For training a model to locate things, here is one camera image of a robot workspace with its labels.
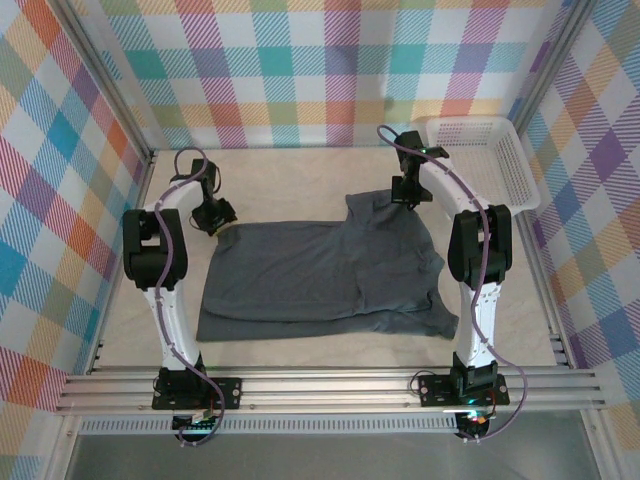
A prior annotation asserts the grey t-shirt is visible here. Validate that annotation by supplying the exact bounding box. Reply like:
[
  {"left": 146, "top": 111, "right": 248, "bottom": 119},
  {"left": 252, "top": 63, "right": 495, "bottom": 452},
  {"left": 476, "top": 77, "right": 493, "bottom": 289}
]
[{"left": 196, "top": 188, "right": 461, "bottom": 344}]

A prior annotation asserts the white plastic mesh basket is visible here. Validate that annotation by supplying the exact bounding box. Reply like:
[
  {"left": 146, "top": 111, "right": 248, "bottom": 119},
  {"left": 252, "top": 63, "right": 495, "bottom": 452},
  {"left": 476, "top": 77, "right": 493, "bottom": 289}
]
[{"left": 422, "top": 115, "right": 542, "bottom": 219}]

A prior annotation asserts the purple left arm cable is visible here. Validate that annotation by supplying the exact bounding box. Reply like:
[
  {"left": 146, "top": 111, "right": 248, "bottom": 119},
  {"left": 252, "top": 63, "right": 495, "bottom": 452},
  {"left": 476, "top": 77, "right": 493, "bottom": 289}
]
[{"left": 153, "top": 147, "right": 232, "bottom": 449}]

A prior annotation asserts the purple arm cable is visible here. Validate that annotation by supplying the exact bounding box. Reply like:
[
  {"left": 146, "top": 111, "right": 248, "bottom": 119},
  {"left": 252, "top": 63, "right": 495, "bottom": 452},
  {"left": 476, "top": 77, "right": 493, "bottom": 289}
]
[
  {"left": 153, "top": 147, "right": 232, "bottom": 449},
  {"left": 375, "top": 124, "right": 529, "bottom": 444}
]

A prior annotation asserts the aluminium table side rail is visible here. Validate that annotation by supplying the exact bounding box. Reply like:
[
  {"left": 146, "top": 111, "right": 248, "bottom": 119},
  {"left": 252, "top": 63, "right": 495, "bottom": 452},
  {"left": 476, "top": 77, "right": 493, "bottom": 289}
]
[{"left": 514, "top": 213, "right": 572, "bottom": 369}]

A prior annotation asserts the aluminium corner post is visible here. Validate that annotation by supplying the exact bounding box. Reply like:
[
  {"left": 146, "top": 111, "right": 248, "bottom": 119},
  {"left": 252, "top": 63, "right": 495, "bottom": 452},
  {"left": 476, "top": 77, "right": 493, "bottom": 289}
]
[
  {"left": 58, "top": 0, "right": 157, "bottom": 166},
  {"left": 505, "top": 0, "right": 600, "bottom": 136}
]

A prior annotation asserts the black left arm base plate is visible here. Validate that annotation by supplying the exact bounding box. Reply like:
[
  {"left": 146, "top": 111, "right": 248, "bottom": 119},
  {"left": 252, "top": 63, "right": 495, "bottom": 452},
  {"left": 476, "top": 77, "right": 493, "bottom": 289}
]
[{"left": 152, "top": 377, "right": 244, "bottom": 411}]

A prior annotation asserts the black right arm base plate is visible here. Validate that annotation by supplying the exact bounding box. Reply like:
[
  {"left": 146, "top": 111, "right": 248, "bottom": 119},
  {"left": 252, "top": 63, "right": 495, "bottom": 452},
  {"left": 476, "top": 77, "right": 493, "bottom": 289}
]
[{"left": 417, "top": 374, "right": 511, "bottom": 407}]

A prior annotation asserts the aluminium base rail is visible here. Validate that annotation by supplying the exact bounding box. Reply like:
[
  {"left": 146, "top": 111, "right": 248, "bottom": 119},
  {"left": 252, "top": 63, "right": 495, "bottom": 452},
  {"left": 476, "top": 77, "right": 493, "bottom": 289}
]
[{"left": 54, "top": 367, "right": 609, "bottom": 414}]

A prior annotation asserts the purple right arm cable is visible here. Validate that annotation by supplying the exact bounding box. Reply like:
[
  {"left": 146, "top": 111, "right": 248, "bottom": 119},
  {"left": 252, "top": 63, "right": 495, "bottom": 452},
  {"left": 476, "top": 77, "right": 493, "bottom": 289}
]
[{"left": 375, "top": 124, "right": 529, "bottom": 444}]

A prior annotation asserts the slotted grey cable duct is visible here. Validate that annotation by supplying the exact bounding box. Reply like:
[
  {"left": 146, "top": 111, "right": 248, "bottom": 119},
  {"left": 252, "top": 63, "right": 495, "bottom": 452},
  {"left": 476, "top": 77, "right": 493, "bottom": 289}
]
[{"left": 79, "top": 417, "right": 459, "bottom": 435}]

